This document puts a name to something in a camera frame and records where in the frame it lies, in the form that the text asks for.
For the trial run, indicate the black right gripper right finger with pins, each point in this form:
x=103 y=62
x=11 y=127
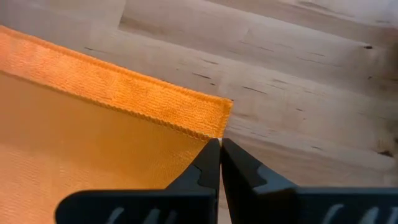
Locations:
x=264 y=205

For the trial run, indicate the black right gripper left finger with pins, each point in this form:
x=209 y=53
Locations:
x=186 y=205

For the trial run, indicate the orange microfiber towel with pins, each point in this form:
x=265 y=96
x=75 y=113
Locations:
x=93 y=140

